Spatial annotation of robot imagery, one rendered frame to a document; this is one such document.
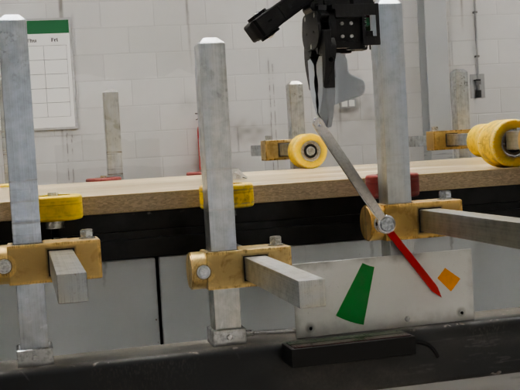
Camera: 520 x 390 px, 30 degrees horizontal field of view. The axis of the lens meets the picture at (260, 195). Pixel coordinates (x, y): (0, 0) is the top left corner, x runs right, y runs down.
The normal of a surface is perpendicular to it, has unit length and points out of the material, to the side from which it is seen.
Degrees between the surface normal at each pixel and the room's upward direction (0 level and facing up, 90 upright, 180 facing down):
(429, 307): 90
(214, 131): 90
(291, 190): 90
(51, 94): 90
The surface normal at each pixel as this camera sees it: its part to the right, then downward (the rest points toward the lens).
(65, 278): 0.24, 0.04
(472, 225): -0.97, 0.07
